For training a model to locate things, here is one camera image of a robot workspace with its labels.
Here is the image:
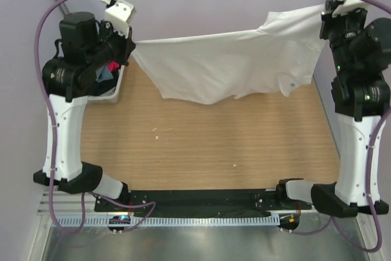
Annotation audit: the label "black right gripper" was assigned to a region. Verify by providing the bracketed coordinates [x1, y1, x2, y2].
[319, 0, 368, 77]

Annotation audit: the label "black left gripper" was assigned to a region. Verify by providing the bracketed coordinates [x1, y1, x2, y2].
[85, 20, 136, 71]

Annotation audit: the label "white t shirt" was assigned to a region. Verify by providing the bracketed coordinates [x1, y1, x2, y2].
[133, 5, 324, 105]

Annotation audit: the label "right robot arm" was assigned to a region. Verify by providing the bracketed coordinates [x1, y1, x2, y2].
[275, 0, 390, 218]

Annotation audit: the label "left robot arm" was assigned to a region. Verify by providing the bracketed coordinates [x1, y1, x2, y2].
[33, 12, 136, 212]

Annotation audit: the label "pink t shirt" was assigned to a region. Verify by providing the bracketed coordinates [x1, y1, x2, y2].
[107, 62, 121, 72]

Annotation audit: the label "grey-blue t shirt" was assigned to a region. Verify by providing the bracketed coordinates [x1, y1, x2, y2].
[96, 66, 113, 83]

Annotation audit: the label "black t shirt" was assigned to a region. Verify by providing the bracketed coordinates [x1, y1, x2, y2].
[89, 78, 118, 97]

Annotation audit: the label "white plastic laundry basket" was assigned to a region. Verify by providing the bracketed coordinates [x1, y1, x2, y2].
[88, 65, 125, 104]

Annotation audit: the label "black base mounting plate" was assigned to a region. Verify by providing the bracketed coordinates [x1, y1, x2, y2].
[93, 188, 315, 219]

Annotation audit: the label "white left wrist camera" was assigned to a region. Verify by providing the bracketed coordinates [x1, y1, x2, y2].
[100, 0, 136, 38]

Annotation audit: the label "front aluminium frame rails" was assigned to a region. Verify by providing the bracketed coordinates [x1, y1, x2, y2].
[37, 189, 372, 216]

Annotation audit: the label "white slotted cable duct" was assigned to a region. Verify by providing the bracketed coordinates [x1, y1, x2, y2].
[52, 215, 281, 227]

